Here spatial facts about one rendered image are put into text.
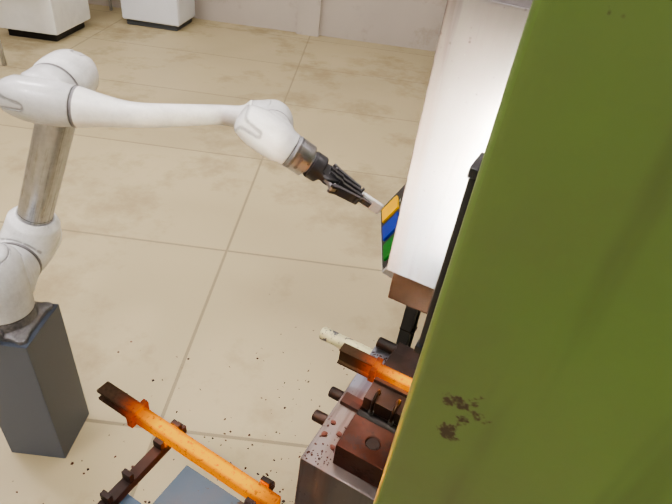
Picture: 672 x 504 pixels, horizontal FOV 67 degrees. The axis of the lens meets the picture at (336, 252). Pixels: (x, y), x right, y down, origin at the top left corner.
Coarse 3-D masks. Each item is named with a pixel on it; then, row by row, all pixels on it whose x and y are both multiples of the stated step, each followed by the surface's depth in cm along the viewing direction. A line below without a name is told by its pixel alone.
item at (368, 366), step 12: (348, 348) 113; (348, 360) 114; (360, 360) 111; (372, 360) 111; (360, 372) 113; (372, 372) 109; (384, 372) 110; (396, 372) 111; (396, 384) 109; (408, 384) 108
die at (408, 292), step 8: (392, 280) 87; (400, 280) 86; (408, 280) 86; (392, 288) 88; (400, 288) 87; (408, 288) 87; (416, 288) 86; (424, 288) 85; (392, 296) 89; (400, 296) 88; (408, 296) 87; (416, 296) 87; (424, 296) 86; (408, 304) 88; (416, 304) 87; (424, 304) 87; (424, 312) 87
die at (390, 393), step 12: (396, 348) 120; (408, 348) 120; (396, 360) 116; (408, 360) 116; (408, 372) 113; (372, 384) 109; (384, 384) 109; (372, 396) 107; (384, 396) 107; (396, 396) 107; (384, 408) 105; (396, 420) 105
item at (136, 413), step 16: (112, 384) 103; (112, 400) 100; (128, 400) 100; (144, 400) 100; (128, 416) 97; (144, 416) 98; (160, 432) 96; (176, 432) 96; (176, 448) 95; (192, 448) 94; (208, 464) 92; (224, 464) 92; (224, 480) 91; (240, 480) 90; (256, 480) 91; (256, 496) 88; (272, 496) 89
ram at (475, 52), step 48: (480, 0) 56; (528, 0) 58; (480, 48) 58; (432, 96) 63; (480, 96) 61; (432, 144) 66; (480, 144) 63; (432, 192) 70; (432, 240) 74; (432, 288) 78
